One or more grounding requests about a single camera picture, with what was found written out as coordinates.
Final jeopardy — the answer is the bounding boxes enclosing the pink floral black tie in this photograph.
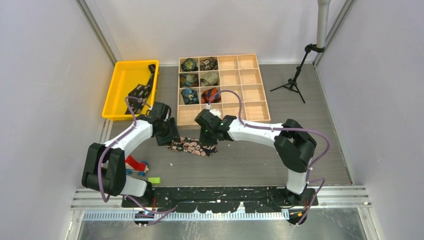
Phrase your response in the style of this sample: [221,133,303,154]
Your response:
[167,137,218,157]

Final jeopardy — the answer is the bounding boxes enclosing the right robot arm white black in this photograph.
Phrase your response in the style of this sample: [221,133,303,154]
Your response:
[194,109,317,205]

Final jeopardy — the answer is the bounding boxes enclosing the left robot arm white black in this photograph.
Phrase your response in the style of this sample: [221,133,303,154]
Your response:
[81,102,180,207]

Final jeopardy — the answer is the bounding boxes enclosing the orange navy striped rolled tie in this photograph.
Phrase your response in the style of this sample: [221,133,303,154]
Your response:
[201,87,221,104]

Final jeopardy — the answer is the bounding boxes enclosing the blue paisley rolled tie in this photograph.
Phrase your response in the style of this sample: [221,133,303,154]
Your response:
[181,88,200,105]

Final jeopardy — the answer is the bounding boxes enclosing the black patterned tie in bin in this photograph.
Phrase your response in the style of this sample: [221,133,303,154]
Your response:
[128,64,156,115]

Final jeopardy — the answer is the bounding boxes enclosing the red toy truck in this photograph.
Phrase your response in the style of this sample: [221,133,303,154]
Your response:
[125,155,149,177]

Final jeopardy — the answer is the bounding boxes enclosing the olive paisley rolled tie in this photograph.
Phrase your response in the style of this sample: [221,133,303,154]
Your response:
[200,71,220,87]

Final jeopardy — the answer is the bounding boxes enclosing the green block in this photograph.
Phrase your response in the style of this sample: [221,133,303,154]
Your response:
[147,177,161,185]

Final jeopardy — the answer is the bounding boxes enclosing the wooden compartment tray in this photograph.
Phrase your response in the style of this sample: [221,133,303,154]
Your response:
[176,54,271,129]

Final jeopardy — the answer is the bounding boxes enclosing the teal brown rolled tie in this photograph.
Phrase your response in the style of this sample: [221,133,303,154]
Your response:
[179,73,200,88]

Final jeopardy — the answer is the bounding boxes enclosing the dark brown floral rolled tie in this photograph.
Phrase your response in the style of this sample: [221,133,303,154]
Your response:
[199,56,219,71]

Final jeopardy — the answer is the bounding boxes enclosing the yellow plastic bin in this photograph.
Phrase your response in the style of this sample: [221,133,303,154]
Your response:
[101,59,160,121]

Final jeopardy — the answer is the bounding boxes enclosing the dark green rolled tie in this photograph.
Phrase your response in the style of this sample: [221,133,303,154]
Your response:
[180,57,198,72]

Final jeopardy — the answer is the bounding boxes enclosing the black mini tripod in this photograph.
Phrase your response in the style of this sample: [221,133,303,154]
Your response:
[270,43,325,104]

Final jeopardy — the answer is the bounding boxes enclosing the grey vertical pole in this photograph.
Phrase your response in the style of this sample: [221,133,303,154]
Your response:
[316,0,331,49]

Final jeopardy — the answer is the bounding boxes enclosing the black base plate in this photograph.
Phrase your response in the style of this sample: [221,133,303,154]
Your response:
[122,186,319,214]

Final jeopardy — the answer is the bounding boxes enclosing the aluminium rail frame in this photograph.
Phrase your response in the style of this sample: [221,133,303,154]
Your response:
[71,185,372,222]

